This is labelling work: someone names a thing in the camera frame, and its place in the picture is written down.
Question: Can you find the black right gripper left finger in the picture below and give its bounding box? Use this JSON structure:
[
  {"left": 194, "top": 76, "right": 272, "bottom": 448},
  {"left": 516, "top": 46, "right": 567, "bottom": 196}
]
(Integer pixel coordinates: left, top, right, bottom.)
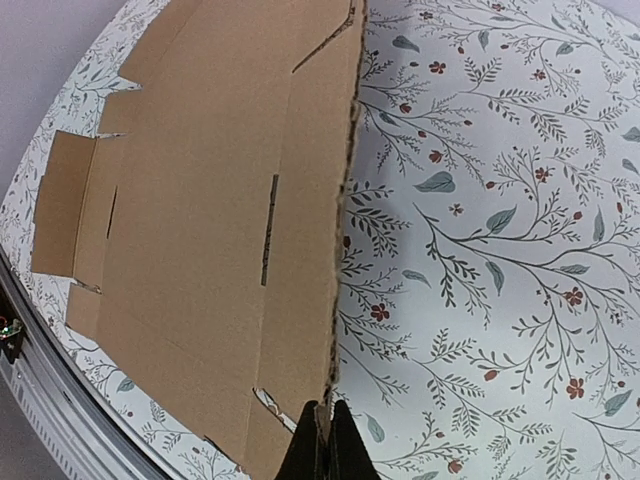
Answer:
[{"left": 281, "top": 400, "right": 320, "bottom": 480}]

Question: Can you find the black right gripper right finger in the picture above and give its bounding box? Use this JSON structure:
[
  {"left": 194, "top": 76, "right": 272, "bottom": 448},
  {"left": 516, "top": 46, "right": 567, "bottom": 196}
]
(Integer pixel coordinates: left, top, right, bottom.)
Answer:
[{"left": 328, "top": 400, "right": 376, "bottom": 480}]

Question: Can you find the brown cardboard box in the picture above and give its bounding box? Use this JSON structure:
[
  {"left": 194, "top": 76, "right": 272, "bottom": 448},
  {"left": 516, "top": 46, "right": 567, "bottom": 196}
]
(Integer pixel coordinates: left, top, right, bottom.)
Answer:
[{"left": 31, "top": 1, "right": 366, "bottom": 479}]

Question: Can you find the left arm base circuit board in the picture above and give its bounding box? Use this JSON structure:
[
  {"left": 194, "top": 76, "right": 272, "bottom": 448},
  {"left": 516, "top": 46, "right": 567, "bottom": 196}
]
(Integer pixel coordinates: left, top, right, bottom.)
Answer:
[{"left": 0, "top": 316, "right": 24, "bottom": 364}]

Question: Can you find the floral patterned table mat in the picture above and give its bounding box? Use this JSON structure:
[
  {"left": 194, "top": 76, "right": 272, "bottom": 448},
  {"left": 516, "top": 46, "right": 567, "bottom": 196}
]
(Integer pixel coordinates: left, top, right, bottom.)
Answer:
[{"left": 0, "top": 0, "right": 640, "bottom": 480}]

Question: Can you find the aluminium front table rail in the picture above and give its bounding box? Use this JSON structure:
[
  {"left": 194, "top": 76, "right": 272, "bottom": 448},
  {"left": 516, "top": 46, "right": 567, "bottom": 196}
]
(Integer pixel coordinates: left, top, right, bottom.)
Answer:
[{"left": 1, "top": 255, "right": 169, "bottom": 479}]

